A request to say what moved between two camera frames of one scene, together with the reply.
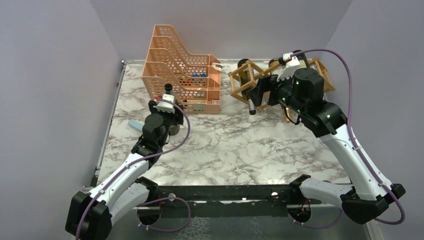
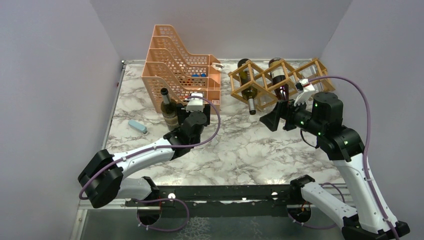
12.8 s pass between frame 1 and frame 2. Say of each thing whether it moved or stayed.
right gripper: moved
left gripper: moved
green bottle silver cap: stayed
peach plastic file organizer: stayed
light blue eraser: stayed
